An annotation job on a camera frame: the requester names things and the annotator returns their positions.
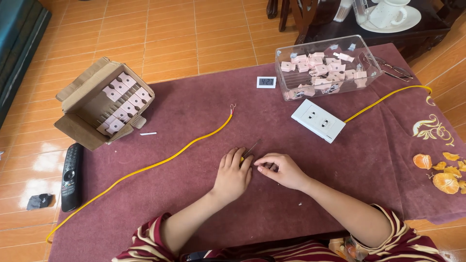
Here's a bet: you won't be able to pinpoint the heap of pink plugs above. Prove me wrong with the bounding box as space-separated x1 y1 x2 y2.
280 52 368 99

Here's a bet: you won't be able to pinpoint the grey black cloth scrap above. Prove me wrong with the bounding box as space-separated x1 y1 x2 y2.
26 193 55 211

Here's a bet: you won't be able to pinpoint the white double power socket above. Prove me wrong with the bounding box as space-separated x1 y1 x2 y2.
291 99 346 144

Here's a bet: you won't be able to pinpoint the small white digital clock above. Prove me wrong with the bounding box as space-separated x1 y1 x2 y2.
257 76 276 89

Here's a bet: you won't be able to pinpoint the peeled tangerine half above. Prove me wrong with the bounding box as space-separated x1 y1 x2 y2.
413 154 433 170
432 173 460 195

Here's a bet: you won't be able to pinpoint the clear plastic container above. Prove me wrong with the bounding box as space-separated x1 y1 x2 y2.
275 35 383 102

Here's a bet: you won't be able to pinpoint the yellow cable with stripped end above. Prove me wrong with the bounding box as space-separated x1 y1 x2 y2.
45 104 236 244

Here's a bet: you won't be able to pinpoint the dark green sofa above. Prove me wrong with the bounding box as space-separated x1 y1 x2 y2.
0 0 52 129

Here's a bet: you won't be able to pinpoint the clear plastic jar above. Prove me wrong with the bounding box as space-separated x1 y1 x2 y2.
352 0 373 25

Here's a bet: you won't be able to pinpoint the dark wooden table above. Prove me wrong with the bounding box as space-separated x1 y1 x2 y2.
291 0 466 63

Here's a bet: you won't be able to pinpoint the black remote control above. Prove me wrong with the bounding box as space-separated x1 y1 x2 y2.
61 143 84 213

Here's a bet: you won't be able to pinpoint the brown cardboard box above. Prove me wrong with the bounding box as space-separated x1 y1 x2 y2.
54 57 156 151

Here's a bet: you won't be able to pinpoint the white toothpick holder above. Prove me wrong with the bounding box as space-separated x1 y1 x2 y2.
333 0 354 23

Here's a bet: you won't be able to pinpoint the dark wooden chair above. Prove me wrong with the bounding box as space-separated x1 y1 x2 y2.
266 0 296 33

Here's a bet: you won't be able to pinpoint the maroon embroidered tablecloth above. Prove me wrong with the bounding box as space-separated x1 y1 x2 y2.
47 43 466 262

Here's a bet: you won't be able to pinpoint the rows of pink plugs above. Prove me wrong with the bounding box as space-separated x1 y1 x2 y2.
96 72 153 136

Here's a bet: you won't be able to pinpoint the clear plastic bag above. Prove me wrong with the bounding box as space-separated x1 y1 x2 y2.
329 236 365 262

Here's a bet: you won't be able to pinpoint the striped maroon shirt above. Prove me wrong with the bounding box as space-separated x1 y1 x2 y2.
111 204 447 262

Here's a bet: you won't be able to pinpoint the yellow handled screwdriver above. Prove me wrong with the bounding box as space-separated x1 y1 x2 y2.
240 140 261 164

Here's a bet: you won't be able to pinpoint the thin framed eyeglasses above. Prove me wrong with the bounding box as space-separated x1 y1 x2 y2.
371 55 414 82

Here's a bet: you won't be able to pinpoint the white ceramic plate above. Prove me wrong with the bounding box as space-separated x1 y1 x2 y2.
358 5 422 34

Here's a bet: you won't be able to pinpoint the person's right hand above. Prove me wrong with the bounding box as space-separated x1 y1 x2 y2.
254 153 312 192

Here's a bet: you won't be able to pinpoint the person's left hand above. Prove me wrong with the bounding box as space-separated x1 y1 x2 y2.
212 147 254 204

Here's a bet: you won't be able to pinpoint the yellow socket cable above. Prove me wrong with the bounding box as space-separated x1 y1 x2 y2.
343 85 433 123

